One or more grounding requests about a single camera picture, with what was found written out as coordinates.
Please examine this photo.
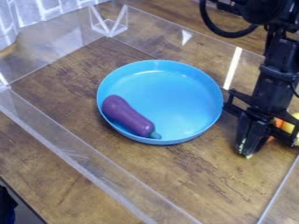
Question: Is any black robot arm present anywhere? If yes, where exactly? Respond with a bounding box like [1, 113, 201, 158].
[223, 0, 299, 157]

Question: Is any clear acrylic enclosure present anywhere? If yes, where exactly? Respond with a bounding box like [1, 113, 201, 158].
[0, 0, 299, 224]

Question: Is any dark object bottom left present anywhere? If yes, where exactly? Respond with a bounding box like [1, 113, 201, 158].
[0, 185, 18, 224]

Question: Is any purple toy eggplant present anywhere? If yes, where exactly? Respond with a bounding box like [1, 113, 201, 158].
[101, 94, 161, 139]

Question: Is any orange toy carrot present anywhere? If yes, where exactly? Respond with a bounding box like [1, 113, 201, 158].
[237, 116, 285, 160]

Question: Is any blue round plate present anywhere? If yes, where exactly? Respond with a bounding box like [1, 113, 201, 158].
[96, 59, 223, 145]

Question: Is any yellow toy lemon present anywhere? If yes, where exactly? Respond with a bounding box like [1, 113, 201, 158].
[280, 112, 299, 147]

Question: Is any white lattice curtain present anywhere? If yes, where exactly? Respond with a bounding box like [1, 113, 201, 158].
[0, 0, 109, 51]

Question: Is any black cable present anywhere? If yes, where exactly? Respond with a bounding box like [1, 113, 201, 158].
[198, 0, 260, 39]

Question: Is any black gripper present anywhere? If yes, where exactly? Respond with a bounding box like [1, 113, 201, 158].
[223, 66, 299, 156]

